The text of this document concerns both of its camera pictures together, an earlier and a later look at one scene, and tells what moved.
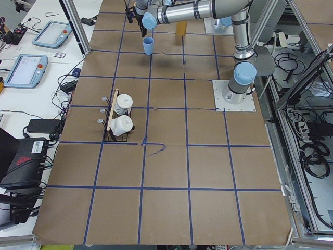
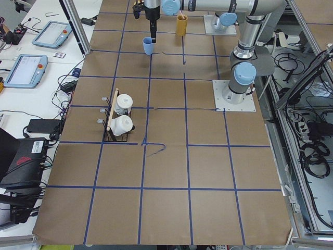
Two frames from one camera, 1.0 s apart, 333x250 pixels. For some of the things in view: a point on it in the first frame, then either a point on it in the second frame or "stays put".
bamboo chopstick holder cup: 181,27 stays put
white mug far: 124,102 stays put
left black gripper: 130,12 → 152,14
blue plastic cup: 148,44 stays put
